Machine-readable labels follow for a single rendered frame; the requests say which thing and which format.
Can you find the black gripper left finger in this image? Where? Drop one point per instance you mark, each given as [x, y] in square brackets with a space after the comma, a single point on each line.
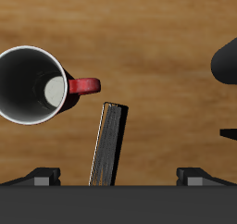
[46, 176]

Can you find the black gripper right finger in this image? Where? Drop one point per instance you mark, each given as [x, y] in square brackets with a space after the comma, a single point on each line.
[191, 176]

